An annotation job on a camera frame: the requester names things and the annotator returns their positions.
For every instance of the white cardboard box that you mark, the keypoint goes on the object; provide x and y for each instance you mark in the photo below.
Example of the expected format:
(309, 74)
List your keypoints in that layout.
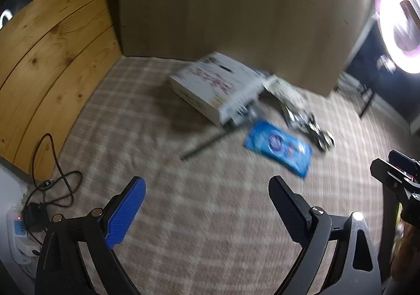
(213, 88)

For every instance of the beige cabinet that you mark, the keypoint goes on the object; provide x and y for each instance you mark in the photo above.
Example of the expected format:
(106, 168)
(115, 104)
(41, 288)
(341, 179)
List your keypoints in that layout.
(236, 12)

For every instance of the dark thin stick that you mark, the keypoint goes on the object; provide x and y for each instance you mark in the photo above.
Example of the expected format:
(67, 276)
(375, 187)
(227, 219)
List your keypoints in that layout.
(203, 147)

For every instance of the white power strip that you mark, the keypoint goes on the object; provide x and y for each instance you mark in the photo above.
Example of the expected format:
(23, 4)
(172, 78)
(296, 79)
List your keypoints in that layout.
(18, 236)

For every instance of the black light stand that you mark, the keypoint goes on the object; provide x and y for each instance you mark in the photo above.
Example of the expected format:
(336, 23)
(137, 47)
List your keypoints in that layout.
(364, 94)

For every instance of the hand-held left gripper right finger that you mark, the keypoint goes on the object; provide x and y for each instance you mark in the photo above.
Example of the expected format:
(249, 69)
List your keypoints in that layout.
(288, 208)

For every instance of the blue plastic packet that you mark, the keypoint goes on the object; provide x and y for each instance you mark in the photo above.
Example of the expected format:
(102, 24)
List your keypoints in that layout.
(279, 147)

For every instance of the wooden plank panel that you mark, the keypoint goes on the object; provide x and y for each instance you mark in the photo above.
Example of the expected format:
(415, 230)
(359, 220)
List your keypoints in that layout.
(49, 68)

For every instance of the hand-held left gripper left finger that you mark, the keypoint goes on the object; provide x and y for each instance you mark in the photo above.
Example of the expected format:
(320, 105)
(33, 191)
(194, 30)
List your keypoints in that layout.
(126, 213)

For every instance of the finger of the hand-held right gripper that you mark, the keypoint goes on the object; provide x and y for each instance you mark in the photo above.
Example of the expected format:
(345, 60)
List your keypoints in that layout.
(385, 172)

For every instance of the black power adapter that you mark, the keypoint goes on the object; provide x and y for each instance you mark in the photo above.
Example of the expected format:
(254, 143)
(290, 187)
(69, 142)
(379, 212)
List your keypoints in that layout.
(34, 216)

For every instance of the shiny silver wrapped items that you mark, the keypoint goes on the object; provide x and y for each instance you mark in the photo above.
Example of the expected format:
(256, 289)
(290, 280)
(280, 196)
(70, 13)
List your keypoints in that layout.
(308, 124)

